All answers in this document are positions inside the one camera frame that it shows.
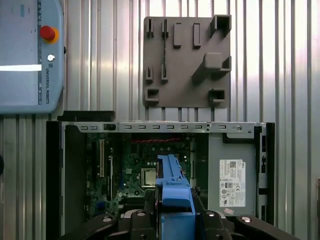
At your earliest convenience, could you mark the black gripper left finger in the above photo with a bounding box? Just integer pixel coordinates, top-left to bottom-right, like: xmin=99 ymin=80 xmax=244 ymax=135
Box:
xmin=59 ymin=189 xmax=160 ymax=240

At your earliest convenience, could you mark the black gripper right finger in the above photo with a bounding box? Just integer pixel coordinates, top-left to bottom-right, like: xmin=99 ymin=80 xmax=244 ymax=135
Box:
xmin=192 ymin=192 xmax=301 ymax=240

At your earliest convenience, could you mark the hard disk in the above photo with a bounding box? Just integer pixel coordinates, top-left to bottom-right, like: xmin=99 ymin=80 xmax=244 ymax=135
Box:
xmin=155 ymin=154 xmax=199 ymax=240

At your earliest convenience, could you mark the silver CPU in socket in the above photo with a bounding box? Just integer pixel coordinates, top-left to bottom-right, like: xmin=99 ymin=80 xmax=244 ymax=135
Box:
xmin=140 ymin=167 xmax=159 ymax=188

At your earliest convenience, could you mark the grey power supply unit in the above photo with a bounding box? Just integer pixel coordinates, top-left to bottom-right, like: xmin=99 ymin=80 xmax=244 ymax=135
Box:
xmin=207 ymin=132 xmax=258 ymax=217

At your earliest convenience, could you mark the green motherboard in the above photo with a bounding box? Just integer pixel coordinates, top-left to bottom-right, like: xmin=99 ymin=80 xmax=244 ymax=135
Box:
xmin=86 ymin=133 xmax=209 ymax=216

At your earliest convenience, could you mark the black PC case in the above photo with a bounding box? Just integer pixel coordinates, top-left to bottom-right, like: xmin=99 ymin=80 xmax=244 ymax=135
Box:
xmin=46 ymin=109 xmax=276 ymax=240

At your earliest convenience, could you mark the grey parts rack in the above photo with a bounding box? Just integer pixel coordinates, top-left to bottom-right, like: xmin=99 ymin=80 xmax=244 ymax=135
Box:
xmin=142 ymin=14 xmax=233 ymax=109

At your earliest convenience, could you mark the RAM stick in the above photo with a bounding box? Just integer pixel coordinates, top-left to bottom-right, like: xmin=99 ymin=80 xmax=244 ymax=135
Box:
xmin=163 ymin=32 xmax=168 ymax=73

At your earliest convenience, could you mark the pale blue teach pendant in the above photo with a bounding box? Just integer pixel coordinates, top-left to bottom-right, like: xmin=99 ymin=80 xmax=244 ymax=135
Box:
xmin=0 ymin=0 xmax=66 ymax=115

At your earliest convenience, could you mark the red braided wire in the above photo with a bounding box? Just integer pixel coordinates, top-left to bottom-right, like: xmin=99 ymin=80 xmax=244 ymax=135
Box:
xmin=130 ymin=136 xmax=181 ymax=144

